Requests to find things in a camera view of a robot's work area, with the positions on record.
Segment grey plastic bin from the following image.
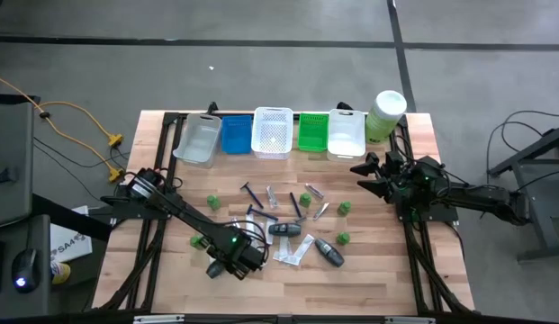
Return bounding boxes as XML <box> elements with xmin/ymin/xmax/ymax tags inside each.
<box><xmin>172</xmin><ymin>112</ymin><xmax>223</xmax><ymax>170</ymax></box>

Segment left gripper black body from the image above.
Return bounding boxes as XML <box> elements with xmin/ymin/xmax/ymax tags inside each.
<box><xmin>225</xmin><ymin>237</ymin><xmax>267</xmax><ymax>273</ymax></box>

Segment dark desk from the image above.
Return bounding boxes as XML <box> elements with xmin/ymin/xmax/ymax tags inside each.
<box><xmin>0</xmin><ymin>214</ymin><xmax>53</xmax><ymax>319</ymax></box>

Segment black desk bar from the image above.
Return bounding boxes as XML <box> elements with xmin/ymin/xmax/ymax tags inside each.
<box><xmin>31</xmin><ymin>193</ymin><xmax>114</xmax><ymax>243</ymax></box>

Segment black computer mouse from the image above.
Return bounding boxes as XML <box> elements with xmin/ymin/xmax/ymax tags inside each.
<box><xmin>11</xmin><ymin>247</ymin><xmax>41</xmax><ymax>294</ymax></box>

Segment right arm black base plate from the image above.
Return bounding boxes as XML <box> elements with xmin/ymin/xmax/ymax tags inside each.
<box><xmin>397</xmin><ymin>197</ymin><xmax>460</xmax><ymax>225</ymax></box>

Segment black metal table frame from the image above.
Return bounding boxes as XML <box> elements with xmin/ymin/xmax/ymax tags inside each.
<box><xmin>92</xmin><ymin>110</ymin><xmax>477</xmax><ymax>316</ymax></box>

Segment white perforated plastic basket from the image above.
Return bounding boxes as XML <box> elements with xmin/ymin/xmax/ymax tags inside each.
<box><xmin>250</xmin><ymin>106</ymin><xmax>294</xmax><ymax>161</ymax></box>

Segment yellow extension cable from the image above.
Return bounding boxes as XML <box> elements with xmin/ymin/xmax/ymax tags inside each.
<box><xmin>0</xmin><ymin>72</ymin><xmax>126</xmax><ymax>184</ymax></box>

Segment white plastic bin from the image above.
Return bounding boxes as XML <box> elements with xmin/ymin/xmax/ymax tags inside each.
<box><xmin>326</xmin><ymin>108</ymin><xmax>367</xmax><ymax>163</ymax></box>

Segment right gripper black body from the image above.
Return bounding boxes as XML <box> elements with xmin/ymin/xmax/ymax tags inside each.
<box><xmin>375</xmin><ymin>151</ymin><xmax>424</xmax><ymax>206</ymax></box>

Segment black floor cables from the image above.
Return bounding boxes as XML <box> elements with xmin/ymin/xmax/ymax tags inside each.
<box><xmin>479</xmin><ymin>109</ymin><xmax>559</xmax><ymax>221</ymax></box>

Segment blue disposable razor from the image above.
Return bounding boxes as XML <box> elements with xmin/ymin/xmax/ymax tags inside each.
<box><xmin>239</xmin><ymin>181</ymin><xmax>265</xmax><ymax>210</ymax></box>
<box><xmin>289</xmin><ymin>192</ymin><xmax>307</xmax><ymax>224</ymax></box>
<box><xmin>246</xmin><ymin>203</ymin><xmax>279</xmax><ymax>222</ymax></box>

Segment blue plastic basket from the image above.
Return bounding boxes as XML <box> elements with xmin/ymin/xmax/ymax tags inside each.
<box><xmin>221</xmin><ymin>114</ymin><xmax>254</xmax><ymax>156</ymax></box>

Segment white printed paper box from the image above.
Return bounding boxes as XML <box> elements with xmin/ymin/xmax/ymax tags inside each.
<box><xmin>49</xmin><ymin>205</ymin><xmax>94</xmax><ymax>264</ymax></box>

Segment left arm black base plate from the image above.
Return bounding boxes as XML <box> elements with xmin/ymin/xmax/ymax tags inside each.
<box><xmin>100</xmin><ymin>196</ymin><xmax>175</xmax><ymax>221</ymax></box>

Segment green disinfecting wipes canister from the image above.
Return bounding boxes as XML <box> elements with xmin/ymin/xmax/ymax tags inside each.
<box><xmin>365</xmin><ymin>89</ymin><xmax>408</xmax><ymax>145</ymax></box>

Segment black desk frame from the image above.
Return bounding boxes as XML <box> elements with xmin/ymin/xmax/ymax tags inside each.
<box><xmin>487</xmin><ymin>123</ymin><xmax>559</xmax><ymax>263</ymax></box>

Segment grey desk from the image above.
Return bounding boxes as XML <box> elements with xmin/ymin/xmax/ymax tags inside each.
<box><xmin>0</xmin><ymin>93</ymin><xmax>41</xmax><ymax>229</ymax></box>

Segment silver table edge bracket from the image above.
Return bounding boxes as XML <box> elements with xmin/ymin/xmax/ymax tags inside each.
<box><xmin>384</xmin><ymin>316</ymin><xmax>437</xmax><ymax>324</ymax></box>
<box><xmin>132</xmin><ymin>314</ymin><xmax>185</xmax><ymax>324</ymax></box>

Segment yellow can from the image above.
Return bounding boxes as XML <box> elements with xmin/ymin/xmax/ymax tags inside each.
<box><xmin>50</xmin><ymin>262</ymin><xmax>72</xmax><ymax>286</ymax></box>

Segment shiny silver wrapped item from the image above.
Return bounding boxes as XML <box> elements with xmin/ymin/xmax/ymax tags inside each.
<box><xmin>266</xmin><ymin>184</ymin><xmax>280</xmax><ymax>210</ymax></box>

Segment green plastic basket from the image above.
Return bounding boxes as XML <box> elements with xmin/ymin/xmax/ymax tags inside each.
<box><xmin>297</xmin><ymin>112</ymin><xmax>329</xmax><ymax>153</ymax></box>

